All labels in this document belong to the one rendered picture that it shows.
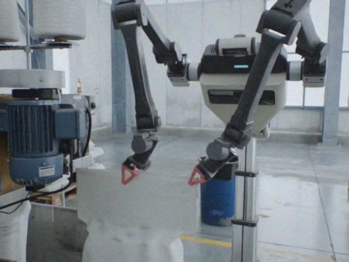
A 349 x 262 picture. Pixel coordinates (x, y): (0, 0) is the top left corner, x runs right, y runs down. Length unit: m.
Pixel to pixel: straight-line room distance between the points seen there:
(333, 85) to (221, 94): 7.25
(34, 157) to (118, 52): 9.14
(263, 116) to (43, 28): 0.99
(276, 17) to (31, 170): 0.81
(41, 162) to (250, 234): 1.18
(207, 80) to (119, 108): 8.58
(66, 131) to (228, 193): 2.60
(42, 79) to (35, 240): 1.28
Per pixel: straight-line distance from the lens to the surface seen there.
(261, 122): 1.68
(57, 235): 2.04
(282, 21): 1.05
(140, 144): 1.19
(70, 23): 1.18
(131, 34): 1.21
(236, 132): 1.17
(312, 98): 9.18
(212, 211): 3.57
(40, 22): 1.20
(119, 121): 10.15
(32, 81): 1.03
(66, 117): 1.06
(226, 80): 1.58
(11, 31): 1.37
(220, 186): 3.46
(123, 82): 10.04
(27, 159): 1.07
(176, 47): 1.52
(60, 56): 8.17
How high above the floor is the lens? 1.37
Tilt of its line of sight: 7 degrees down
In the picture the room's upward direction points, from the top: straight up
